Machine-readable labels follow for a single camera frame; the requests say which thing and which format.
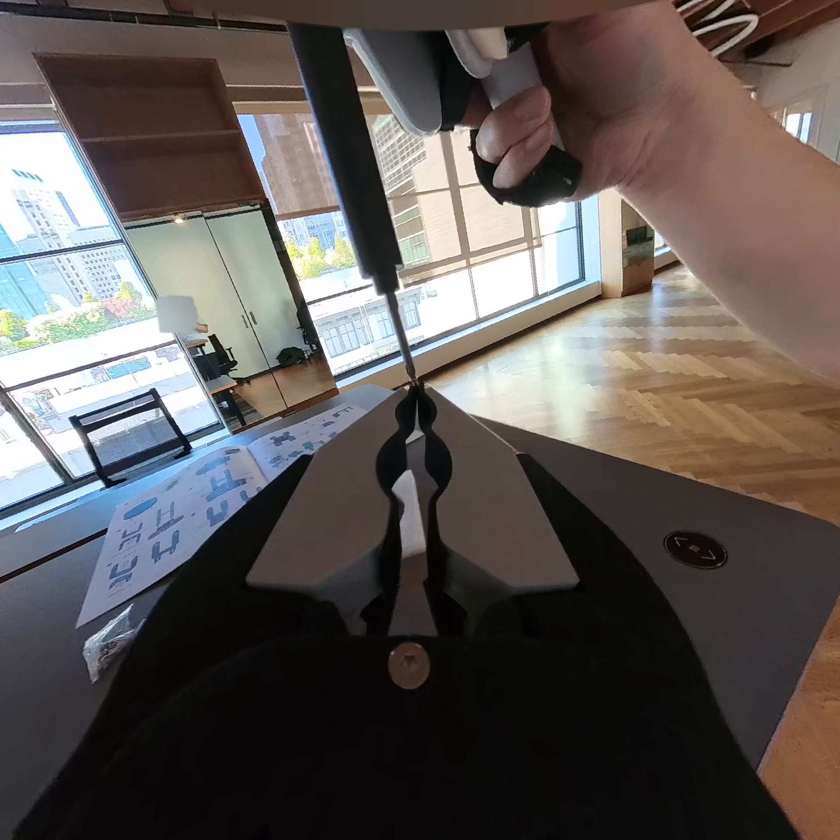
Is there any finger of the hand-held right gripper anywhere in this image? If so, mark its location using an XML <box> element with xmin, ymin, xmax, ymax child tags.
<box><xmin>344</xmin><ymin>28</ymin><xmax>462</xmax><ymax>137</ymax></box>

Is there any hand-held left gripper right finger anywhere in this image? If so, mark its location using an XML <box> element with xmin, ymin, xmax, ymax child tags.
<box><xmin>420</xmin><ymin>386</ymin><xmax>581</xmax><ymax>593</ymax></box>

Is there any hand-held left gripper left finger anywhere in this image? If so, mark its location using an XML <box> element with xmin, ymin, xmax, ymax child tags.
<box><xmin>246</xmin><ymin>386</ymin><xmax>422</xmax><ymax>601</ymax></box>

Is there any black screwdriver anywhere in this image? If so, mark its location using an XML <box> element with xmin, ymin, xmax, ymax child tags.
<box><xmin>287</xmin><ymin>21</ymin><xmax>421</xmax><ymax>387</ymax></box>

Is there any person's right forearm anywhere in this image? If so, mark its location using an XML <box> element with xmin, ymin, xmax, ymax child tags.
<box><xmin>617</xmin><ymin>39</ymin><xmax>840</xmax><ymax>383</ymax></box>

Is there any round desk control button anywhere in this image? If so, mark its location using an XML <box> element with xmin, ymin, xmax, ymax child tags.
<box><xmin>663</xmin><ymin>529</ymin><xmax>729</xmax><ymax>572</ymax></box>

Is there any person's right hand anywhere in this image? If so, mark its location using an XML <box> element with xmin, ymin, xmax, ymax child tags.
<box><xmin>476</xmin><ymin>0</ymin><xmax>721</xmax><ymax>199</ymax></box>

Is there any printed instruction booklet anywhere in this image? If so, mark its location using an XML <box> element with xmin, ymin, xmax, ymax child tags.
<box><xmin>75</xmin><ymin>403</ymin><xmax>368</xmax><ymax>630</ymax></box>

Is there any large window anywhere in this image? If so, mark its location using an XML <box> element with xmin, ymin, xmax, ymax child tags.
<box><xmin>236</xmin><ymin>112</ymin><xmax>585</xmax><ymax>376</ymax></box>
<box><xmin>0</xmin><ymin>121</ymin><xmax>224</xmax><ymax>516</ymax></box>

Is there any clear bag of dark parts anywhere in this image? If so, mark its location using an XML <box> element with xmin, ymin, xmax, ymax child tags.
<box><xmin>82</xmin><ymin>604</ymin><xmax>142</xmax><ymax>683</ymax></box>

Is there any black frame chair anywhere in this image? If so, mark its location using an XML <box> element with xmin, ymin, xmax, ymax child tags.
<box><xmin>69</xmin><ymin>387</ymin><xmax>194</xmax><ymax>488</ymax></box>

